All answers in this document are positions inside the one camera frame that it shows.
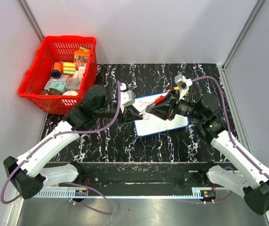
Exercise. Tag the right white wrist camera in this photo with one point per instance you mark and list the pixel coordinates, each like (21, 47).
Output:
(183, 83)

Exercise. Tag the teal box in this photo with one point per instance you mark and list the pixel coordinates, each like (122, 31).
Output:
(58, 85)

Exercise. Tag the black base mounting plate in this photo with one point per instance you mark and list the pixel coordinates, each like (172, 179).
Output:
(144, 183)

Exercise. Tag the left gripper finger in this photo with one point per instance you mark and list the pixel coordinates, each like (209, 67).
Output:
(131, 118)
(133, 111)

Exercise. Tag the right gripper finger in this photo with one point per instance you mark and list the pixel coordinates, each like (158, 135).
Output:
(151, 98)
(160, 113)

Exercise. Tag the blue orange can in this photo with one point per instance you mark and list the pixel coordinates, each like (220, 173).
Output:
(56, 70)

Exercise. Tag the white blue-framed whiteboard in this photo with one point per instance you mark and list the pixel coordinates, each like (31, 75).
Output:
(151, 124)

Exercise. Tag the white round container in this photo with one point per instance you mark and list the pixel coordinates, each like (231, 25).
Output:
(70, 93)

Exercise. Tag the red plastic shopping basket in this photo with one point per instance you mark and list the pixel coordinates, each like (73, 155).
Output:
(54, 49)

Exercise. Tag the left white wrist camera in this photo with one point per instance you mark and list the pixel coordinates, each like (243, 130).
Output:
(127, 97)

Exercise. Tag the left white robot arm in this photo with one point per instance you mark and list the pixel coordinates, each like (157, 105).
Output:
(93, 114)

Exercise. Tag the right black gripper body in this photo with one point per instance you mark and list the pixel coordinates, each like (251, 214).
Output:
(174, 108)

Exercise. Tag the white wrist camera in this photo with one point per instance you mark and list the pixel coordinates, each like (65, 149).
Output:
(127, 97)
(183, 83)

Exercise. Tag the orange snack box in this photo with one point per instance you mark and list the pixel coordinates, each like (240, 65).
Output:
(81, 56)

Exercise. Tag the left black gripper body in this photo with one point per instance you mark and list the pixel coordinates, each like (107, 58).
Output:
(126, 110)

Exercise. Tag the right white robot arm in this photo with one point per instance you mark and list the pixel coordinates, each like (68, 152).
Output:
(253, 182)

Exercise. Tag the brown pink box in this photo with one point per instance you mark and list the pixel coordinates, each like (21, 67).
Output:
(73, 84)

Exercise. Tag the yellow striped box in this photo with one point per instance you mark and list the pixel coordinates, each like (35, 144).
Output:
(68, 68)

